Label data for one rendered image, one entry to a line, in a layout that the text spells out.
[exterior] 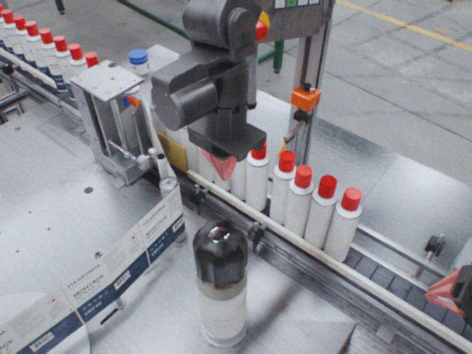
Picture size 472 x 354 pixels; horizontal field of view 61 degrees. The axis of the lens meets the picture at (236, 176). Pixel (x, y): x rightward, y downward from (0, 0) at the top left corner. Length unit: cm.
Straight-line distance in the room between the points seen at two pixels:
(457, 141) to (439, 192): 165
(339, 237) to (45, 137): 95
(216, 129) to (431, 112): 257
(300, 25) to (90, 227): 64
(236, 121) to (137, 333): 49
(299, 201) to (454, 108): 239
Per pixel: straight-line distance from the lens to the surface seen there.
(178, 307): 87
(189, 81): 48
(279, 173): 85
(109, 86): 96
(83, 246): 100
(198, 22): 50
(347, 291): 93
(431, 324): 88
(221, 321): 73
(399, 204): 116
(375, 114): 288
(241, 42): 48
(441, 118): 302
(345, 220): 81
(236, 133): 56
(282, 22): 77
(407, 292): 94
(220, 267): 58
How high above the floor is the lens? 165
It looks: 46 degrees down
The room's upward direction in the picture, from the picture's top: straight up
